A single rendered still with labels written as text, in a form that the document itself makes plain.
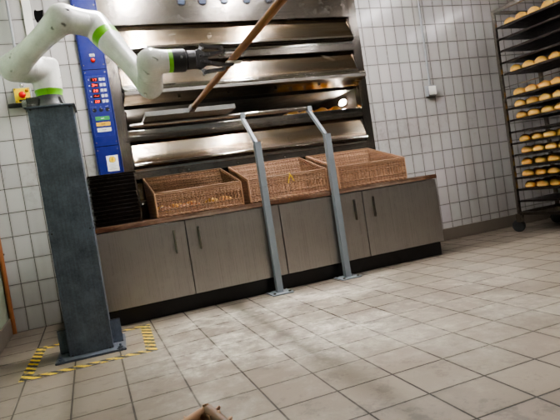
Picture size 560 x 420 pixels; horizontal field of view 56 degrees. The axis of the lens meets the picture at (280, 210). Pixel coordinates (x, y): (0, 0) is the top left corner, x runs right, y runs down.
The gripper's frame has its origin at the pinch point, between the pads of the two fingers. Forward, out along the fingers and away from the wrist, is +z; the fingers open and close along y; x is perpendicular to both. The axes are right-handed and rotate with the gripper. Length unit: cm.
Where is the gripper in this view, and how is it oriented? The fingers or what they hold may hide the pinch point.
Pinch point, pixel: (232, 57)
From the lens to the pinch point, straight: 234.5
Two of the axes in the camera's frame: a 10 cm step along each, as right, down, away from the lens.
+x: 3.4, -0.4, -9.4
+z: 9.3, -1.5, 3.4
